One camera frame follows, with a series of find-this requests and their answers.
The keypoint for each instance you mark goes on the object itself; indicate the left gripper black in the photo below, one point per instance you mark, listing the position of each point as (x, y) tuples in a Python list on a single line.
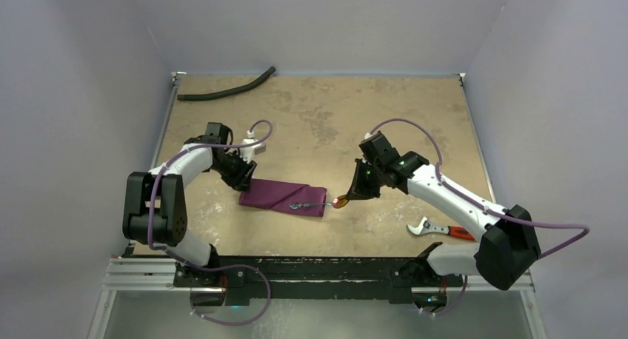
[(241, 181)]

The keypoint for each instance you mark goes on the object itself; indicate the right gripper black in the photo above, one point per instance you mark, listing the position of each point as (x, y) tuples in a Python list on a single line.
[(365, 176)]

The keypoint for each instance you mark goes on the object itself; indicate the purple cloth napkin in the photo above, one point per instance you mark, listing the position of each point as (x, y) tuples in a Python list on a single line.
[(285, 197)]

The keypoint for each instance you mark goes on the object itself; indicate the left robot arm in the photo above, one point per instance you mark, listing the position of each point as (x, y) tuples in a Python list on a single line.
[(155, 208)]

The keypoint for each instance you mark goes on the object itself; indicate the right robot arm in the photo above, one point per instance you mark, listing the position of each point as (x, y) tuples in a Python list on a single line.
[(505, 244)]

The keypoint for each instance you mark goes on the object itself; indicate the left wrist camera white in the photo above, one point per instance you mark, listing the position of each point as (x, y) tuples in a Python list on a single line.
[(253, 147)]

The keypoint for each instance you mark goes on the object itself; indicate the adjustable wrench red handle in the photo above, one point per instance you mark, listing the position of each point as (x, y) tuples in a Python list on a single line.
[(427, 227)]

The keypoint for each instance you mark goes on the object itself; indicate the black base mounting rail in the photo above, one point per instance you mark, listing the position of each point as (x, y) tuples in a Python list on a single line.
[(241, 278)]

